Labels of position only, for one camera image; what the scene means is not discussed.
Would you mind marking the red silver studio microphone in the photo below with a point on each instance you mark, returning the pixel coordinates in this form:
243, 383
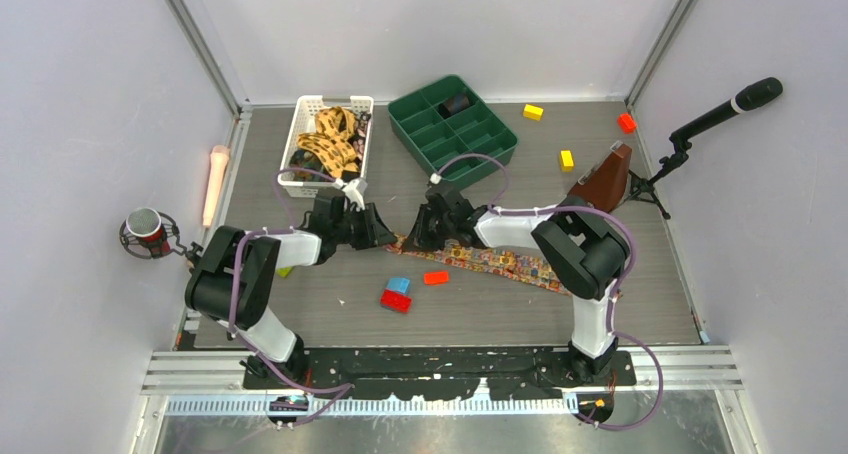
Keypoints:
150, 234

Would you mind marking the orange red block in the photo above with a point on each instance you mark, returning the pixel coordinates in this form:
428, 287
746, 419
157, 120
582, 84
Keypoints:
627, 123

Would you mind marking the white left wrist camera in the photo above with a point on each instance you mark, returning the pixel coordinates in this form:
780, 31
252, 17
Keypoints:
353, 190

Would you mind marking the blue lego brick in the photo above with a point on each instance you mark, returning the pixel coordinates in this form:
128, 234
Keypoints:
399, 285

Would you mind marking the white perforated plastic basket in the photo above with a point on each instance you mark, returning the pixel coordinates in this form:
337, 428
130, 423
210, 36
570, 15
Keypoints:
302, 121

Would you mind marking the brown wooden metronome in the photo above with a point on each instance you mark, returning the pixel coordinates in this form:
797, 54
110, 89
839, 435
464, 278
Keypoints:
603, 186

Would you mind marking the rolled dark striped tie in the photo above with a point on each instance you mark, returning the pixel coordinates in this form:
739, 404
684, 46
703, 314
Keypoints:
453, 105

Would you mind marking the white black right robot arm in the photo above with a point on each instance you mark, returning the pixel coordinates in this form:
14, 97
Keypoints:
586, 254

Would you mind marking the yellow beetle pattern tie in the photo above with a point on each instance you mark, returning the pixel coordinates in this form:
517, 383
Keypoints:
329, 141

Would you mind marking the small orange lego brick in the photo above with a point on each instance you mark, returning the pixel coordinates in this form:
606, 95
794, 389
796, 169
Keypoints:
436, 277

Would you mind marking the black microphone tripod stand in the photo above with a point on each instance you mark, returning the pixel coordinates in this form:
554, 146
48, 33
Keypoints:
644, 189

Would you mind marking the yellow block upright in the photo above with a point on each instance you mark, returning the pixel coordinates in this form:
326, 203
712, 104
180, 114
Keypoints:
566, 161

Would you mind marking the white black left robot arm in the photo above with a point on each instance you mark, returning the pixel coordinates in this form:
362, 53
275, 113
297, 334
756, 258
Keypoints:
232, 280

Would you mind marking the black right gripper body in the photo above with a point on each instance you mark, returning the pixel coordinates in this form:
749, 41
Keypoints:
442, 227

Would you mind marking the green compartment tray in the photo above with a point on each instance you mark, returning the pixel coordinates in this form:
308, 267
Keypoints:
451, 147

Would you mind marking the colourful shell pattern tie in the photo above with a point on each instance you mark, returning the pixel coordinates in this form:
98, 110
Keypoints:
527, 269

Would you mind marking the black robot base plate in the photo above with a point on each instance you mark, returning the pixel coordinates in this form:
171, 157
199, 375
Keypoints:
451, 373

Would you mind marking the brown green leaf tie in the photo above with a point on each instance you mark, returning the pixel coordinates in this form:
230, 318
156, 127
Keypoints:
312, 169

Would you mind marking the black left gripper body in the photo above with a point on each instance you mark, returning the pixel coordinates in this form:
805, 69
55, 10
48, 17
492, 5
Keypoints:
350, 229

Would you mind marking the dark floral rose tie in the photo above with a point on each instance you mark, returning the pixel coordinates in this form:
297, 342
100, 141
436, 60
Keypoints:
358, 140

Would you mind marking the black handheld microphone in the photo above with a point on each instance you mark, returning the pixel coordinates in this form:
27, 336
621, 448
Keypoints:
750, 98

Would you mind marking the yellow block near tray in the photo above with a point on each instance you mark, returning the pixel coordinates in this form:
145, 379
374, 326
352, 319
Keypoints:
533, 112

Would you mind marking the red lego brick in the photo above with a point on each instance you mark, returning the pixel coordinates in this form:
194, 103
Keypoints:
395, 301

